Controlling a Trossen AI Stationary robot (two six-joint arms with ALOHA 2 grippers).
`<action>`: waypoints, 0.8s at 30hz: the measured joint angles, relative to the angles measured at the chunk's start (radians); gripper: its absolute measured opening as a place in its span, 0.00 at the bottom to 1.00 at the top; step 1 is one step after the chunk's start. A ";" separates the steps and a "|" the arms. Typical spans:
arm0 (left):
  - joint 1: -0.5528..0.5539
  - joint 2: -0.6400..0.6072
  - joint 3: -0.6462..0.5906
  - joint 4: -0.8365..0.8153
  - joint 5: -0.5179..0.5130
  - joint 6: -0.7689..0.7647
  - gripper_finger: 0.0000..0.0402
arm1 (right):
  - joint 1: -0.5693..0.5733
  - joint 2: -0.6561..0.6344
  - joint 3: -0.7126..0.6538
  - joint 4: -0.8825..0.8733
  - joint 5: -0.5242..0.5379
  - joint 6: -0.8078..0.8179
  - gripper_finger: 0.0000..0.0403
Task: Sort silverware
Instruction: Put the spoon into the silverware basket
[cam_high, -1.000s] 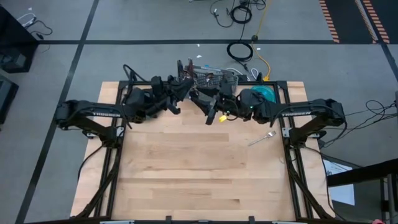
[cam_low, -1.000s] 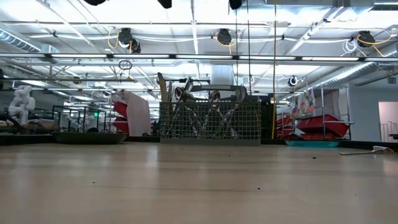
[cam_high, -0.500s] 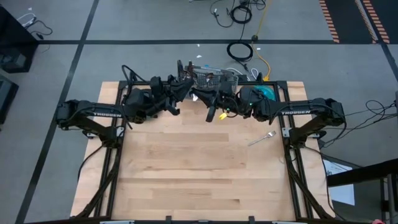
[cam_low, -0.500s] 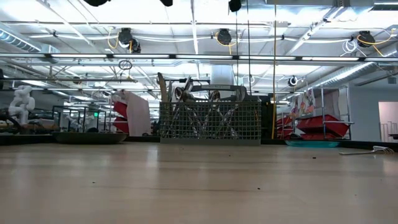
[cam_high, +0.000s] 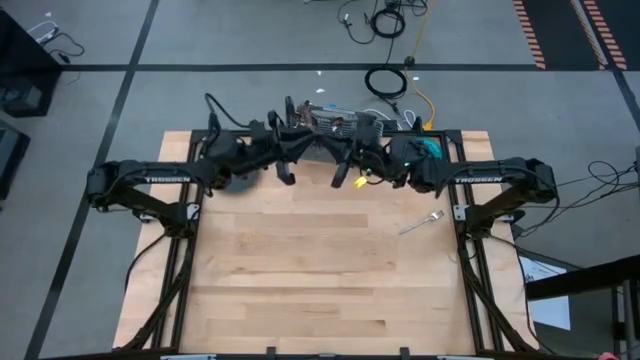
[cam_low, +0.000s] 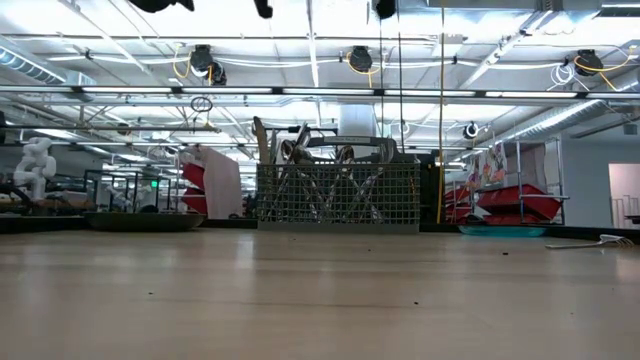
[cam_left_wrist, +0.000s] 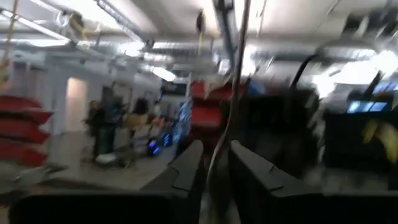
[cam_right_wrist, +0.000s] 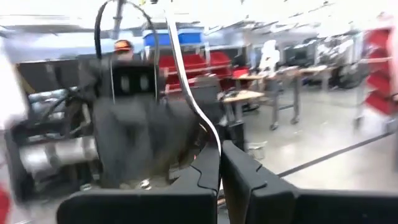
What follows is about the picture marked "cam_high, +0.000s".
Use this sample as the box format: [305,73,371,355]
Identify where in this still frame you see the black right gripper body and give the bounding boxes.
[331,119,397,190]

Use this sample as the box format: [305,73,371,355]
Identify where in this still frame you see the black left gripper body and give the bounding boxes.
[248,109,304,187]

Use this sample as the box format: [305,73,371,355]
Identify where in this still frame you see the silver cutlery with curved handle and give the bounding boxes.
[296,101,314,127]

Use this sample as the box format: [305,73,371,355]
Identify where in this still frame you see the grey mesh cutlery basket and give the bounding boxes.
[282,97,386,165]

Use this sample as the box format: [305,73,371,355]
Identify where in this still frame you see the black round plate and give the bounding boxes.
[217,167,269,195]

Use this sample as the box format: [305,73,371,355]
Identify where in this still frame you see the teal round plate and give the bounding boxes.
[420,137,445,162]

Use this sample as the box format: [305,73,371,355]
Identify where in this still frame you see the silver fork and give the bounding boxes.
[397,209,446,237]

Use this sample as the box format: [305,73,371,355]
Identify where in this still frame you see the black mat orange stripes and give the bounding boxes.
[512,0,629,72]

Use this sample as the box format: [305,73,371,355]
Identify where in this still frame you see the white paper sheet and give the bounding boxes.
[518,254,572,332]

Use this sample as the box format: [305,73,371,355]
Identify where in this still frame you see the black side table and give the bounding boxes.
[524,253,640,360]

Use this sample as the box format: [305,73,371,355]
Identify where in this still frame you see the black cabinet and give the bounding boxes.
[0,8,62,119]

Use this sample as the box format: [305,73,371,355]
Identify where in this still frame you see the dark grey case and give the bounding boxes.
[0,118,31,200]

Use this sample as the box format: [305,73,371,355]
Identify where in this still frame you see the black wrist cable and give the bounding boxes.
[203,92,254,130]
[360,148,397,187]

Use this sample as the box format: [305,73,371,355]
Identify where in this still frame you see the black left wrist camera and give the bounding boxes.
[248,119,270,151]

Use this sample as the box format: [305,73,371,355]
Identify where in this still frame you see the black metal rig frame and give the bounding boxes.
[119,112,540,354]

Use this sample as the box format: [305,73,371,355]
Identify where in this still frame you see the white cable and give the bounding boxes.
[363,106,417,130]

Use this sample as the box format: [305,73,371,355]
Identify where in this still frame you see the black coiled cable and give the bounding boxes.
[363,66,409,101]
[368,7,407,40]

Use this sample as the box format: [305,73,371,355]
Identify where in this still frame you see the yellow cable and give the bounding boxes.
[403,0,437,132]

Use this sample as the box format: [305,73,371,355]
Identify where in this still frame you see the black cable bundle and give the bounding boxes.
[519,159,640,239]

